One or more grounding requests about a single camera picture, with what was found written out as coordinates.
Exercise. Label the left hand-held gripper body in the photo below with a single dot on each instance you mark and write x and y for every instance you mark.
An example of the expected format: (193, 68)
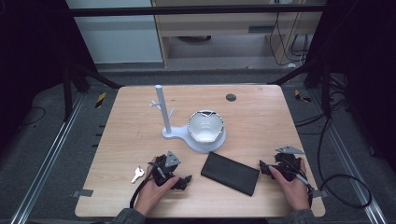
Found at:
(166, 165)

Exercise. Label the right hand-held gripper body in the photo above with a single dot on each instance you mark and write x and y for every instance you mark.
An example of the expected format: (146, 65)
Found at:
(289, 163)

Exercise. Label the black leather wallet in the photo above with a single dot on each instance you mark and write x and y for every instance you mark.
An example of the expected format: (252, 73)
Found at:
(230, 173)

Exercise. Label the white key stand with pegs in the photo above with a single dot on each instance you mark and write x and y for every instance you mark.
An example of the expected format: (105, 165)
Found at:
(205, 146)

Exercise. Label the silver heart-shaped dish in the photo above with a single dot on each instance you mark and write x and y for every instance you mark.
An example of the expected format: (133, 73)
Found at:
(205, 127)

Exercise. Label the person's right hand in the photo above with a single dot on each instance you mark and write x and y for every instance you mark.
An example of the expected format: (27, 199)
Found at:
(294, 193)

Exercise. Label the person's left hand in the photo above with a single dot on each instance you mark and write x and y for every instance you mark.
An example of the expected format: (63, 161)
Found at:
(151, 194)

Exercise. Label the grey tape piece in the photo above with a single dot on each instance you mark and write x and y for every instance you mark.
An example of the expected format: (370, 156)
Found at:
(83, 193)
(320, 193)

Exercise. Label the yellow black striped tape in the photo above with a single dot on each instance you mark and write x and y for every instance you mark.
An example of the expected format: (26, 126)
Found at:
(301, 96)
(100, 100)

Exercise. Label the black metal stand legs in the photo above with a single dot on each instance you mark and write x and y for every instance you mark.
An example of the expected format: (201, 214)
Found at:
(325, 90)
(67, 93)

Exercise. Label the white cabinet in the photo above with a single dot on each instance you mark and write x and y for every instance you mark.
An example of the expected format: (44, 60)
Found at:
(118, 40)

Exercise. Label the light wooden desk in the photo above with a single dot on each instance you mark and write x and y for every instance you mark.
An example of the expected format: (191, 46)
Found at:
(218, 26)

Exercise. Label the aluminium floor rail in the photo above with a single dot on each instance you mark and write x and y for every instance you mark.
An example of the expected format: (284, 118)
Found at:
(351, 168)
(46, 158)

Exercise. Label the black horizontal frame bar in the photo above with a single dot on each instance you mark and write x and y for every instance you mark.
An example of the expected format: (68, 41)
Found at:
(193, 10)

